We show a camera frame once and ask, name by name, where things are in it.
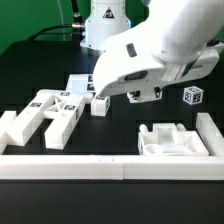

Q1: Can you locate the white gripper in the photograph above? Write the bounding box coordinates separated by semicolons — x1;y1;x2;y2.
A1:
93;24;224;100

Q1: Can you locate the white chair seat part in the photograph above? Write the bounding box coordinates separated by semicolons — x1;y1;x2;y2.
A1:
138;123;209;156

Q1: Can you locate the white chair back part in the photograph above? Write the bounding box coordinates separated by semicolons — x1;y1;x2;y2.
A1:
7;90;85;150

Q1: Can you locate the white chair side bar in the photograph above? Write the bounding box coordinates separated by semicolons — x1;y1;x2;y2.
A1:
0;111;17;155

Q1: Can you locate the white tagged cube far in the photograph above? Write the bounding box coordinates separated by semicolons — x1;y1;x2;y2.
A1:
183;86;204;105

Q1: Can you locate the white base tag plate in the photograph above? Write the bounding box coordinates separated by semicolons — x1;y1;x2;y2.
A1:
66;74;95;95

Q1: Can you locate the white U-shaped fence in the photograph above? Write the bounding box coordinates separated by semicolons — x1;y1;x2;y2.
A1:
0;113;224;180

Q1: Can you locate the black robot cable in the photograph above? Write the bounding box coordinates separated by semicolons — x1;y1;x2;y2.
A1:
27;0;88;42

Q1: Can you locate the grey thin cable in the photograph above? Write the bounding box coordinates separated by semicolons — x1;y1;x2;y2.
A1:
56;0;66;42

